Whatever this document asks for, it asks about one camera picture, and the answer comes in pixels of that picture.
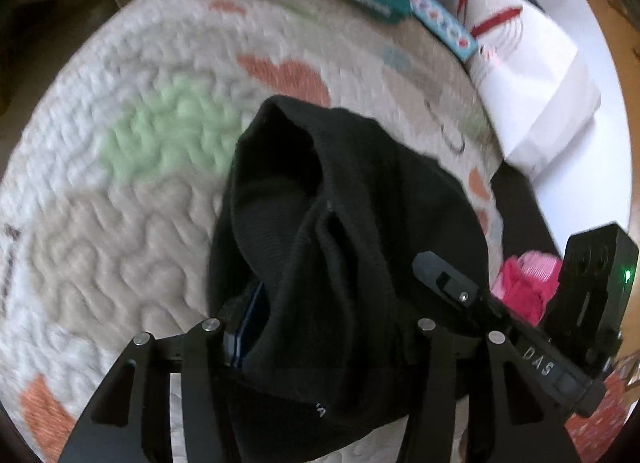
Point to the white quilted heart-patch blanket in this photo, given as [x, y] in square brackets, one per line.
[125, 223]

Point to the dark brown sheet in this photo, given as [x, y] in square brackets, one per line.
[525, 213]

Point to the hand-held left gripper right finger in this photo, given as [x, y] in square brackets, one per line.
[440, 368]

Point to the pink and red cloth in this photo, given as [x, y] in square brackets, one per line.
[520, 288]

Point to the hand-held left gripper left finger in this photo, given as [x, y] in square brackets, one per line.
[239, 338]

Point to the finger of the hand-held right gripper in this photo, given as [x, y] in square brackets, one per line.
[447, 280]

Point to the black pants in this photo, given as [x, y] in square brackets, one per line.
[350, 203]

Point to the light blue printed box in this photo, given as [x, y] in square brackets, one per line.
[442, 23]

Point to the white pillow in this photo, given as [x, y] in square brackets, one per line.
[530, 83]

